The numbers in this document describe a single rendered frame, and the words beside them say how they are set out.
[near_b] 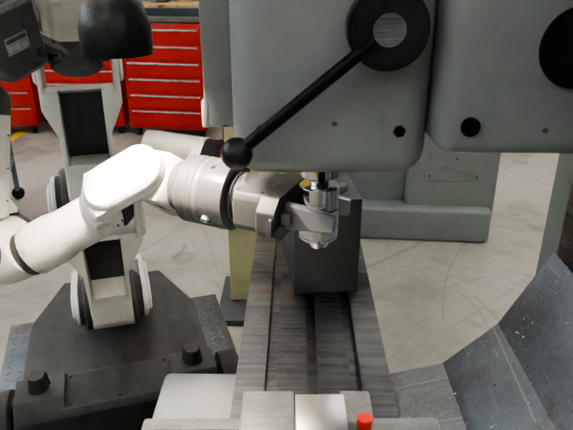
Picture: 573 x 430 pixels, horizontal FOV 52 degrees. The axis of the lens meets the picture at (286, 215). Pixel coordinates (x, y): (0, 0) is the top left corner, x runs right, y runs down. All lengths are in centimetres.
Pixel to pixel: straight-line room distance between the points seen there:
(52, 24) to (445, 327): 219
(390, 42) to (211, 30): 20
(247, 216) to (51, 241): 28
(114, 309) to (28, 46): 83
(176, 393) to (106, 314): 60
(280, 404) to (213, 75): 37
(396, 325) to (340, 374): 182
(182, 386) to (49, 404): 50
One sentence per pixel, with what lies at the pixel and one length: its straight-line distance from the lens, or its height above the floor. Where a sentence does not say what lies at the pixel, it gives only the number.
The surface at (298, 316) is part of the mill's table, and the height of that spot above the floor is 94.
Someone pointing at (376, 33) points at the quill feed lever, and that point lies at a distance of 52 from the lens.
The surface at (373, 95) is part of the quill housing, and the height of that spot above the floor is 139.
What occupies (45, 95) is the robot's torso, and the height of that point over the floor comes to 126.
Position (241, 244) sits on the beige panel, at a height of 32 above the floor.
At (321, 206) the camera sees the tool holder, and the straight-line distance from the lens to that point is 67.
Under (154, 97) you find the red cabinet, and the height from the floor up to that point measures 36.
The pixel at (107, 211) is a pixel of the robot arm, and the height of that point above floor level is 122.
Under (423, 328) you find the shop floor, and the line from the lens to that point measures 272.
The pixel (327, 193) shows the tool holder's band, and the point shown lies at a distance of 67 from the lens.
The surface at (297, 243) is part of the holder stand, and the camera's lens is 104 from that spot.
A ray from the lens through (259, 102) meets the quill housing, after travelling 56.
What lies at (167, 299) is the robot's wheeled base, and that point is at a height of 57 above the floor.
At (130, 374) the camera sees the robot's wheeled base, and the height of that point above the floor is 59.
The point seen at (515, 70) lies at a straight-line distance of 56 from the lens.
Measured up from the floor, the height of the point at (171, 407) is 86.
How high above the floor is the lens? 151
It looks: 24 degrees down
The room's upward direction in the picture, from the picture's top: straight up
